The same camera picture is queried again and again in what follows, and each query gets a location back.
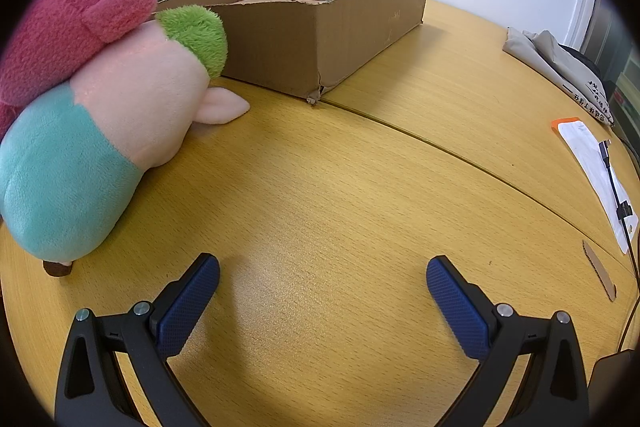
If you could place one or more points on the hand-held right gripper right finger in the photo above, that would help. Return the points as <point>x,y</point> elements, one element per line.
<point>457,307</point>

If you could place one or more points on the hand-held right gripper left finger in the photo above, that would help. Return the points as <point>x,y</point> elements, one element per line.
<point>187,307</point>

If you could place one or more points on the green-haired plush doll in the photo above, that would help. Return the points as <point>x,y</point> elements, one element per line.
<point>140,97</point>

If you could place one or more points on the cardboard box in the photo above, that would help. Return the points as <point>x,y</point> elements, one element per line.
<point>300,42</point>

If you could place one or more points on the pink plush toy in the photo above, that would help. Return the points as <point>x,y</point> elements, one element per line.
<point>65,22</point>

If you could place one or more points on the cardboard scrap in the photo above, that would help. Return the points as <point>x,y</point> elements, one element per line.
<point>600,272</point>

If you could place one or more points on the white paper sheet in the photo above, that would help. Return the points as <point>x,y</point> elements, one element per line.
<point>585,152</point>

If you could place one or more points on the grey folded cloth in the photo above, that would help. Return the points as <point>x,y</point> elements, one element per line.
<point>555,57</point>

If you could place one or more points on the file shelf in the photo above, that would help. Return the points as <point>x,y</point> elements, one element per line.
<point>625,92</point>

